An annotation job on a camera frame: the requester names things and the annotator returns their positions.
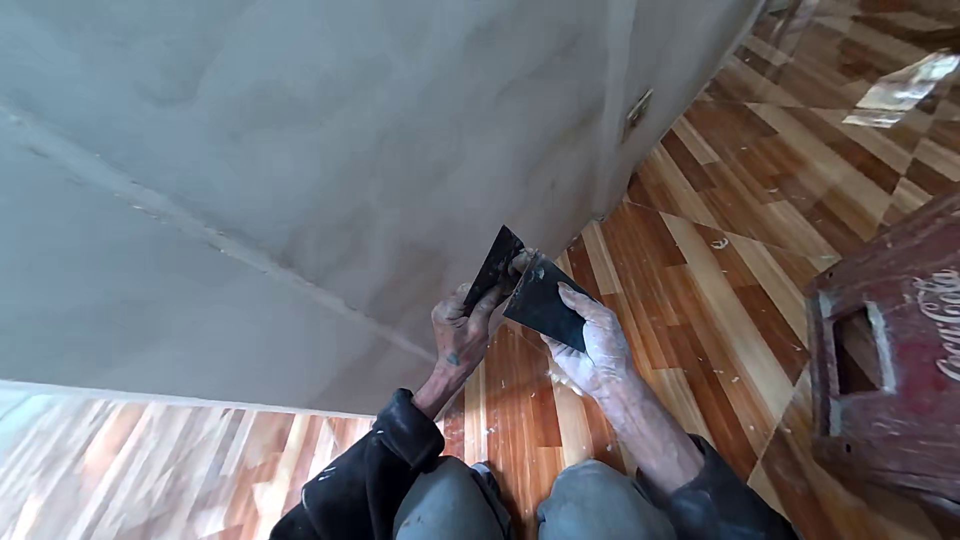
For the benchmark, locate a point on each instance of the person's right hand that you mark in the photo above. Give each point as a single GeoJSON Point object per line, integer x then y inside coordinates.
{"type": "Point", "coordinates": [600, 349]}

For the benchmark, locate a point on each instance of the person's left hand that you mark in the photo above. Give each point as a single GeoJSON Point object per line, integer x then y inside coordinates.
{"type": "Point", "coordinates": [463, 336]}

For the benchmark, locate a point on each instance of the person's right fingers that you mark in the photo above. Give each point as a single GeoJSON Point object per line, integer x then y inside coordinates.
{"type": "Point", "coordinates": [559, 352]}

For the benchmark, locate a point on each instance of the person's left fingers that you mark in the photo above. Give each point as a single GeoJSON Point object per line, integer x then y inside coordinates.
{"type": "Point", "coordinates": [485, 307]}

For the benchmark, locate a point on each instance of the person's right thumb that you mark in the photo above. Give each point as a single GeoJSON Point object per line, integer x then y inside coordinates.
{"type": "Point", "coordinates": [581, 301]}

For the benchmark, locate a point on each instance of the wide black putty scraper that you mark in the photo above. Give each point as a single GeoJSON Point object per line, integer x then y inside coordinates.
{"type": "Point", "coordinates": [546, 304]}

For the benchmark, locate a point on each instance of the narrow black putty scraper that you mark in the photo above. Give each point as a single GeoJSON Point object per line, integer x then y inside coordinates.
{"type": "Point", "coordinates": [496, 262]}

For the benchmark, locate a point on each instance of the person's left forearm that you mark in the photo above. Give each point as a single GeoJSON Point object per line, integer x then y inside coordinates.
{"type": "Point", "coordinates": [405, 435]}

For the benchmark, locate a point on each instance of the person's right forearm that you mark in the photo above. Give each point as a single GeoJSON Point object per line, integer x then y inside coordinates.
{"type": "Point", "coordinates": [660, 442]}

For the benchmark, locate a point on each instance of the person's legs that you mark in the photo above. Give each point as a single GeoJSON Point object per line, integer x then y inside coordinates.
{"type": "Point", "coordinates": [600, 502]}

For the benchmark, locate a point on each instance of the red crate with white lettering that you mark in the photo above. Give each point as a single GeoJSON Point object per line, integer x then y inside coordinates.
{"type": "Point", "coordinates": [915, 352]}

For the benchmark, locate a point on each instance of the wall socket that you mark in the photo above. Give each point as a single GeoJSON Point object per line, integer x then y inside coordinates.
{"type": "Point", "coordinates": [637, 113]}

